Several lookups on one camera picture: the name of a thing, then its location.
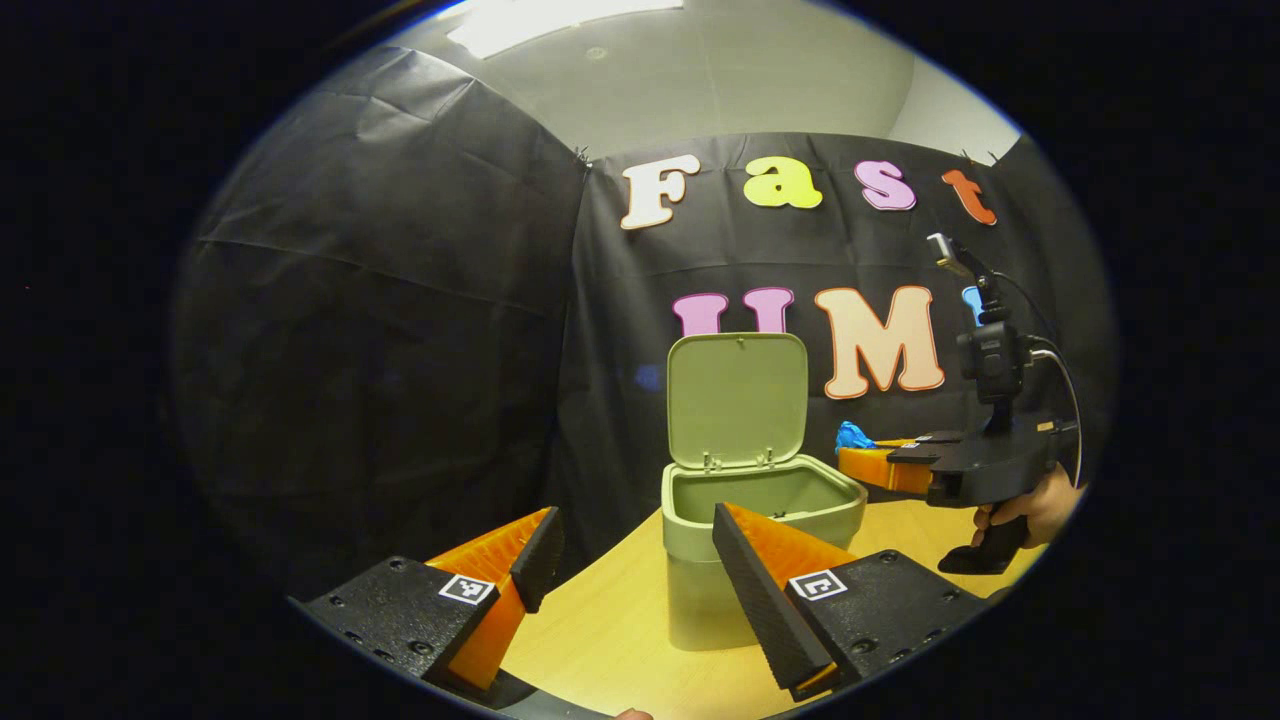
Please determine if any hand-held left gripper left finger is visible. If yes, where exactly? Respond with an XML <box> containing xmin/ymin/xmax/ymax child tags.
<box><xmin>288</xmin><ymin>507</ymin><xmax>567</xmax><ymax>696</ymax></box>

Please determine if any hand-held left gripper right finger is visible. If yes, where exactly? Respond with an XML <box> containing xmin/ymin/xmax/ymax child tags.
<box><xmin>712</xmin><ymin>501</ymin><xmax>992</xmax><ymax>702</ymax></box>

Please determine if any green desktop garbage bin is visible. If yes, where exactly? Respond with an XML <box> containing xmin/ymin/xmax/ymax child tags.
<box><xmin>661</xmin><ymin>332</ymin><xmax>869</xmax><ymax>653</ymax></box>

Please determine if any wooden desktop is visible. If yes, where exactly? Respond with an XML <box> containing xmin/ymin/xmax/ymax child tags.
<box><xmin>500</xmin><ymin>497</ymin><xmax>1051</xmax><ymax>720</ymax></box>

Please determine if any black backdrop cloth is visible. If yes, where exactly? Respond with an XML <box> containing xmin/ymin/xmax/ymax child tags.
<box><xmin>170</xmin><ymin>45</ymin><xmax>1116</xmax><ymax>601</ymax></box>

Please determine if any ceiling light panel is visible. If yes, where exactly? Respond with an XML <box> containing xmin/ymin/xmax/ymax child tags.
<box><xmin>445</xmin><ymin>0</ymin><xmax>687</xmax><ymax>59</ymax></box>

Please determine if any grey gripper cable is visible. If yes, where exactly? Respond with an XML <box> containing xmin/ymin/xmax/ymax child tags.
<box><xmin>1028</xmin><ymin>336</ymin><xmax>1085</xmax><ymax>489</ymax></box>

